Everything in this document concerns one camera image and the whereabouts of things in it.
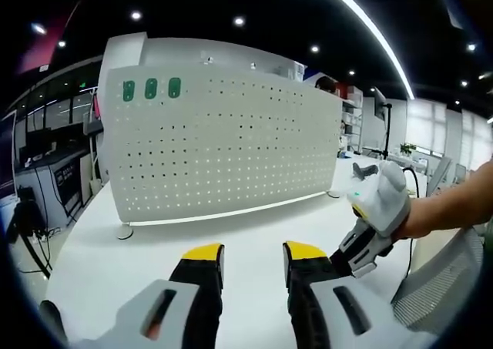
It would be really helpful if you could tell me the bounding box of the long ceiling strip light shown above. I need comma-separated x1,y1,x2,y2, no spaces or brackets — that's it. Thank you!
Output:
314,0,416,100

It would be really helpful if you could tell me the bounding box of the white storage shelf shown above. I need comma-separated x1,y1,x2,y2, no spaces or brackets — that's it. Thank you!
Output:
338,85,365,153

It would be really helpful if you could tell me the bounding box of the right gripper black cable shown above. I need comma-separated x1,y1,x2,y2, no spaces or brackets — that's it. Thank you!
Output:
402,166,421,279

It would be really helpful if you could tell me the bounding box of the white perforated mounting plate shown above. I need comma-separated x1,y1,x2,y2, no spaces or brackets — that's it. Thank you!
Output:
106,66,344,241

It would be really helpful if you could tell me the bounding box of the dark grey table object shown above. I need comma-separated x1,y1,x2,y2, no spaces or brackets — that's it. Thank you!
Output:
352,162,381,181

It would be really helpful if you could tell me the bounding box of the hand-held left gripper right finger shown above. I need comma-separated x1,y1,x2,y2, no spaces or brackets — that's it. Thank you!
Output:
282,240,411,349

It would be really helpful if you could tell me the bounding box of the grey mesh office chair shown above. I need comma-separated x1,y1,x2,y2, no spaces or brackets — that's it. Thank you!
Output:
391,225,486,333

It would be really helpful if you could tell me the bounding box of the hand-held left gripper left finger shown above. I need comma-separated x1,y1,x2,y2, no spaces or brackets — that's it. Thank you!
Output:
89,243,226,349

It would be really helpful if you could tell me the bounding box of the black monitor on stand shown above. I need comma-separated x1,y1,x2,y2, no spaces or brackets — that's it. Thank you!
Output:
373,89,388,121

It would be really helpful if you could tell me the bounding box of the dark background workbench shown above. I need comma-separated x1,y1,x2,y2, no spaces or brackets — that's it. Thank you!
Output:
15,148,97,227

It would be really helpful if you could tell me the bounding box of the black monitor stand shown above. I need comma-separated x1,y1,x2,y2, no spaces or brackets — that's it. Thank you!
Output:
364,102,394,159

